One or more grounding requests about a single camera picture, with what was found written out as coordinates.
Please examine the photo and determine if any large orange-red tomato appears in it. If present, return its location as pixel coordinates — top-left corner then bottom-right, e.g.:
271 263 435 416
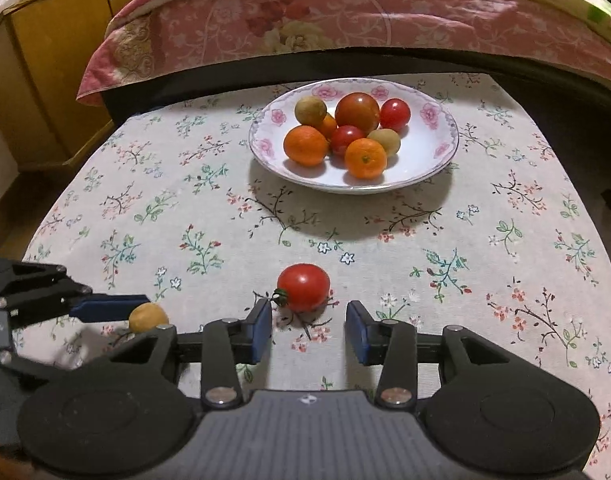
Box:
334 92 381 136

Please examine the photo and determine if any dark bed frame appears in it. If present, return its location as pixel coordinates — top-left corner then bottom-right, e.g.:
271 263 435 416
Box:
103 47 611 126

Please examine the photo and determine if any wrinkled yellow round fruit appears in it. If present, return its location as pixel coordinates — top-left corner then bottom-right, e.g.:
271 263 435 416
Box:
129 302 170 334

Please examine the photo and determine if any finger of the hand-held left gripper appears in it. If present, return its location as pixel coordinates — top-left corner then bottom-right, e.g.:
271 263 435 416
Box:
0 260 146 328
0 347 71 383

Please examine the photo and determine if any small red tomato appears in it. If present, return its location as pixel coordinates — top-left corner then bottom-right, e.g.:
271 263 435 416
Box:
379 98 411 132
329 125 367 157
273 263 331 313

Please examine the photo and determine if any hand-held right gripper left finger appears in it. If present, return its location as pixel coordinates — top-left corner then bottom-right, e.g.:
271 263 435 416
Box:
103 298 274 408

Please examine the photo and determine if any small mandarin orange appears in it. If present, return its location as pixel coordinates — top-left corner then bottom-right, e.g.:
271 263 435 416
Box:
315 114 339 141

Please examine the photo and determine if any white floral-rimmed plate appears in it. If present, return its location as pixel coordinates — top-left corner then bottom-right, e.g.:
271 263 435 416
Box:
249 77 460 195

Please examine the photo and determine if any pink floral blanket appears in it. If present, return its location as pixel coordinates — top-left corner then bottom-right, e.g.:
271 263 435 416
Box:
76 0 611 108

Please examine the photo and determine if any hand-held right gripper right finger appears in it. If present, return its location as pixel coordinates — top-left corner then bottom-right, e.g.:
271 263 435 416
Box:
345 300 531 408

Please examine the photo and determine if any rough-skinned mandarin orange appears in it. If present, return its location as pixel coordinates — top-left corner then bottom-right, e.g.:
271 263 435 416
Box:
344 137 388 180

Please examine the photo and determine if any yellow wooden cabinet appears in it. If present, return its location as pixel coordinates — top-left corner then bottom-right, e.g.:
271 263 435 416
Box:
0 0 161 171

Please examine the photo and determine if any smooth mandarin orange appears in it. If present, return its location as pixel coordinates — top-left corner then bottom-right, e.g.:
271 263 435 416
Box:
284 125 330 168

